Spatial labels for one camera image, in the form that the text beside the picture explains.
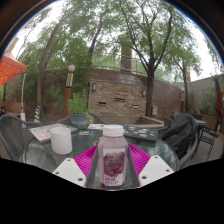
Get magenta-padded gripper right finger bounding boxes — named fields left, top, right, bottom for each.
left=125, top=143, right=176, bottom=188

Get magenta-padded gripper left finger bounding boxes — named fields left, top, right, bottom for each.
left=52, top=144, right=101, bottom=189

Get pink drink bottle white cap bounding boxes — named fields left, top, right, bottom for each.
left=97, top=124, right=129, bottom=188

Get black laptop with stickers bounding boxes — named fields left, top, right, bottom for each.
left=123, top=125, right=160, bottom=142

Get white cup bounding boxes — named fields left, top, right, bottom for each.
left=49, top=126, right=74, bottom=156

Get white printed cards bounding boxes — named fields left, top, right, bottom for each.
left=87, top=123, right=107, bottom=131

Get black jacket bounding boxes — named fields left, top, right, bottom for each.
left=162, top=113, right=198, bottom=160

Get silver laptop with stickers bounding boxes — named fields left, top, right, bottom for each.
left=28, top=123, right=78, bottom=144

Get green plant in blue pot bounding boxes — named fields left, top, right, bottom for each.
left=66, top=89, right=92, bottom=130

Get tree with dark trunk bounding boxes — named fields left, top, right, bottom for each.
left=113, top=0, right=188, bottom=118

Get yellow blue striped cone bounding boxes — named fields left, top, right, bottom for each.
left=33, top=105, right=42, bottom=123

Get black folding chair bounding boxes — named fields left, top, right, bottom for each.
left=196, top=123, right=222, bottom=162

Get round dark side table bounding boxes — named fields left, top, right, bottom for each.
left=194, top=118, right=208, bottom=128

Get closed dark red umbrella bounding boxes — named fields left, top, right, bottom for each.
left=214, top=75, right=224, bottom=124

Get orange patio umbrella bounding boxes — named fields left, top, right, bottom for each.
left=0, top=54, right=28, bottom=122

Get brown lamp post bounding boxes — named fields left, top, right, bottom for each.
left=179, top=87, right=186, bottom=114

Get striped lamp post white globe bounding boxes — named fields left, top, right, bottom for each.
left=63, top=64, right=77, bottom=117

